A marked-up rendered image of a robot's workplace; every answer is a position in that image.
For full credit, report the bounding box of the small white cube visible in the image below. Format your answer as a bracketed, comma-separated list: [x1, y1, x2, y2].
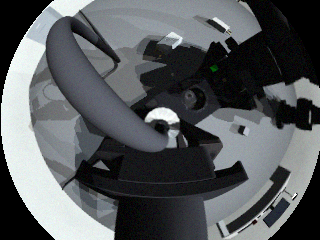
[240, 125, 249, 136]

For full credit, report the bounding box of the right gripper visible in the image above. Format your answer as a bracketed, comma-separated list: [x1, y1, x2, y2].
[197, 36, 267, 111]

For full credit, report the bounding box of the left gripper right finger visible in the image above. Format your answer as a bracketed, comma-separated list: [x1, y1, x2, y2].
[176, 116, 223, 161]

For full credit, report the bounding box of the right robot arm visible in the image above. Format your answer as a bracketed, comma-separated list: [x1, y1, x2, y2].
[239, 0, 320, 131]

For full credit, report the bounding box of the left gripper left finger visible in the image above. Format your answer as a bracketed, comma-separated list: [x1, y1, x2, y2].
[101, 116, 147, 145]

